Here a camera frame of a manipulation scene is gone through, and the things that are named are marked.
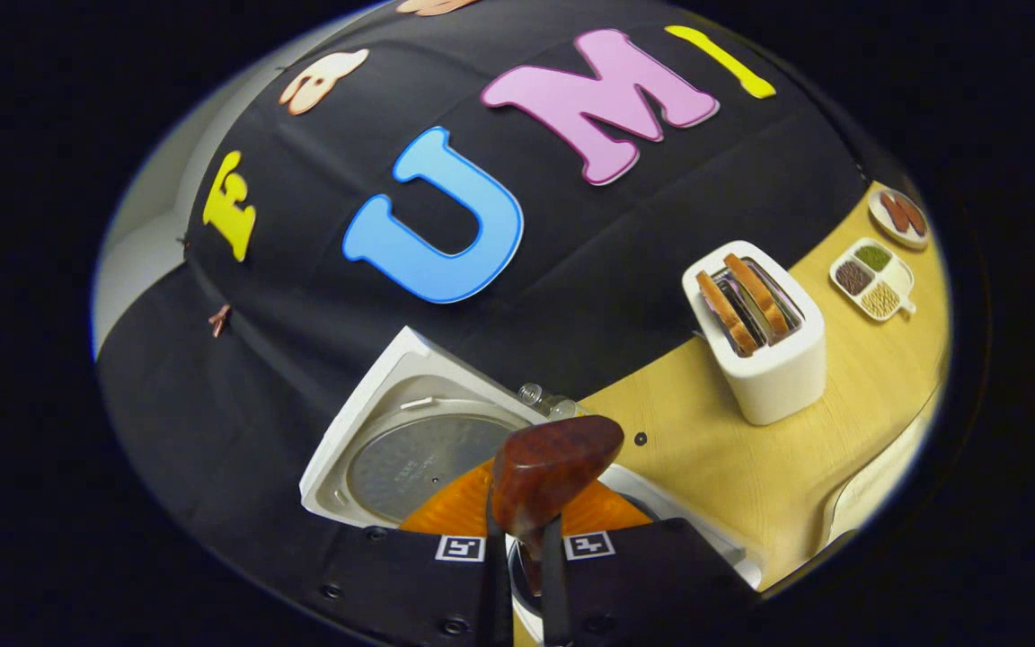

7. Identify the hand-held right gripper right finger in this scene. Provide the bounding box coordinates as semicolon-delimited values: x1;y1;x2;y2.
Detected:
540;481;761;647

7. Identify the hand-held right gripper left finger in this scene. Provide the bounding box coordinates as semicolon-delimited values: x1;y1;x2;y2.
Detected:
315;458;514;647

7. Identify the brown wooden spoon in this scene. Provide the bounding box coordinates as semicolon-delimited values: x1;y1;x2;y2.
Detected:
491;415;626;594

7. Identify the white rice cooker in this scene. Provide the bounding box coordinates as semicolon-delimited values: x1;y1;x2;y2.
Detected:
299;326;765;647

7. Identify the clear box of white rice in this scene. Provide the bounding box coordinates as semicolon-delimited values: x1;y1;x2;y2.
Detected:
821;386;942;547

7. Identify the small glass bottle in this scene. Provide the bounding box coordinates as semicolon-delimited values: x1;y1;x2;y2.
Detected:
517;382;586;421

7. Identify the white toaster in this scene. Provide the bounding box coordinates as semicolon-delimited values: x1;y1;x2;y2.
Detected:
681;240;827;427

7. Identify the bread slice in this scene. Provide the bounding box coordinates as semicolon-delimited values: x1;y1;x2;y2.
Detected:
722;253;791;340
695;270;756;356

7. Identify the black backdrop cloth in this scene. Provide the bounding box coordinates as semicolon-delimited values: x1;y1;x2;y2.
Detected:
95;0;896;576

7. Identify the white divided bean dish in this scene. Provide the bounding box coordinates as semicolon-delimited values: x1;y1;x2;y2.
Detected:
829;237;917;323

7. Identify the white round plate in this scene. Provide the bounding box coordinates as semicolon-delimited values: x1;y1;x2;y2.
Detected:
868;188;932;251

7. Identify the red meat piece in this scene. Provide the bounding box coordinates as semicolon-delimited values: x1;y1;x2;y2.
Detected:
895;193;928;236
880;193;912;235

